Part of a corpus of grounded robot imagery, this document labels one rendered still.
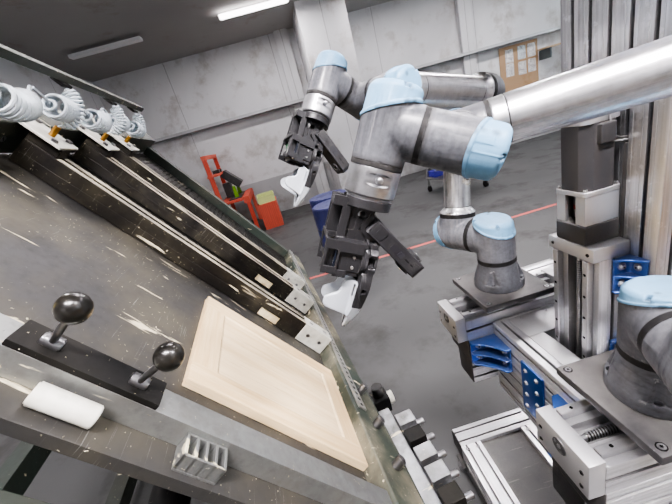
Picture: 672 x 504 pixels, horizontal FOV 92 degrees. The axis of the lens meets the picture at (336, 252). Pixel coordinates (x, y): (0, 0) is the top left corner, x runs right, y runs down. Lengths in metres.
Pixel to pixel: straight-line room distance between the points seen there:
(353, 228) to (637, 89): 0.41
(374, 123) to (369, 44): 8.61
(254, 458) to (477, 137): 0.58
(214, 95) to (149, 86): 1.39
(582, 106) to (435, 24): 9.07
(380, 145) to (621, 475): 0.74
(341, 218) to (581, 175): 0.59
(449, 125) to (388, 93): 0.08
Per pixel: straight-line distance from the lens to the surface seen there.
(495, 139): 0.45
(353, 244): 0.46
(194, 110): 8.87
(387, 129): 0.45
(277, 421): 0.78
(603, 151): 0.90
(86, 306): 0.47
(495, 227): 1.08
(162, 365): 0.48
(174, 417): 0.59
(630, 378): 0.83
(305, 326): 1.22
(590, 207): 0.91
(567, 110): 0.59
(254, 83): 8.70
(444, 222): 1.18
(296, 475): 0.69
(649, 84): 0.62
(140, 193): 1.44
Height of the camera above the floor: 1.65
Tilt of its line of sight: 20 degrees down
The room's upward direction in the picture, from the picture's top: 16 degrees counter-clockwise
